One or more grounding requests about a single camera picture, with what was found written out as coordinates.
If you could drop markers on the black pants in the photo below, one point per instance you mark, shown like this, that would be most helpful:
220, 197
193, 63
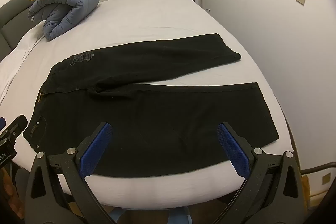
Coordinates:
157, 116

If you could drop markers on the bed with white sheet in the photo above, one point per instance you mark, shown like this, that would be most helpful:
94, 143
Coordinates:
157, 16

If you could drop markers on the gold wall socket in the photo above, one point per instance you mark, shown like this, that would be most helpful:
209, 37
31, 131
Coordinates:
326, 178

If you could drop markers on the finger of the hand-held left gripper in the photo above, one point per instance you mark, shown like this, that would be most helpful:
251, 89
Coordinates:
1, 123
16, 127

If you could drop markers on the rolled blue duvet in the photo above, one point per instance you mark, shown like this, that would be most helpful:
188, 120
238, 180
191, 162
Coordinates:
71, 6

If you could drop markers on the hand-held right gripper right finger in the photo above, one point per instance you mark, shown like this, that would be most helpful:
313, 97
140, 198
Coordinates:
232, 151

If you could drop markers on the white pillow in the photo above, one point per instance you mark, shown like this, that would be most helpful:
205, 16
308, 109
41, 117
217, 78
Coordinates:
25, 43

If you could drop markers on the grey padded headboard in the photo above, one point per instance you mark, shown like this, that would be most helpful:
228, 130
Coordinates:
13, 6

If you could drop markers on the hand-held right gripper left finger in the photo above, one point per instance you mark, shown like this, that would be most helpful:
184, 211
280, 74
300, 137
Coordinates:
96, 151

